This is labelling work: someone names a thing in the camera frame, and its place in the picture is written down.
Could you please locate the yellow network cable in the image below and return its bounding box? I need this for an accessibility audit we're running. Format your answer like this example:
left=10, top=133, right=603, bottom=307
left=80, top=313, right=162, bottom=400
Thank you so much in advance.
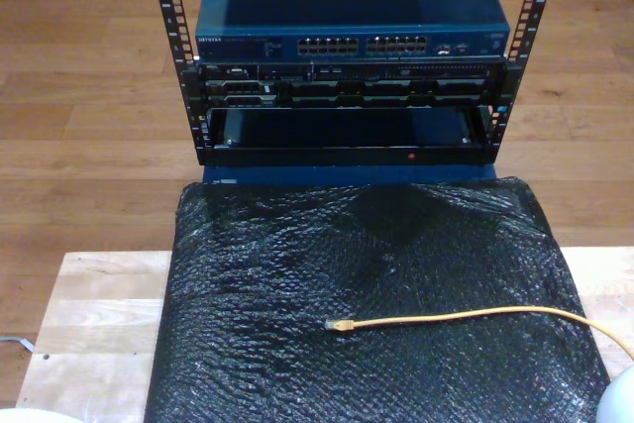
left=324, top=304, right=634, bottom=361

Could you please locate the blue device with white label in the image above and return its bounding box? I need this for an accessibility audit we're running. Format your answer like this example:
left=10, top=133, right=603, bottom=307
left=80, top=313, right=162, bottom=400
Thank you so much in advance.
left=201, top=106, right=499, bottom=187

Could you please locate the black bubble wrap mat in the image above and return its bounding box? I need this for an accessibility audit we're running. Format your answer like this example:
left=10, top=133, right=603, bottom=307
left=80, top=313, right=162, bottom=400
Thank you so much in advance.
left=143, top=175, right=613, bottom=423

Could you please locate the black rack server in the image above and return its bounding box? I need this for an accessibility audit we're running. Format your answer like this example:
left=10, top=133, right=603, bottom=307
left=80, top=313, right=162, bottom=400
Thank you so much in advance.
left=195, top=58, right=507, bottom=110

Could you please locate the grey flat strip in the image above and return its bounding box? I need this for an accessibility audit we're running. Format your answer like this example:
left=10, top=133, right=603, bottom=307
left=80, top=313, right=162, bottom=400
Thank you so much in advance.
left=0, top=336, right=39, bottom=353

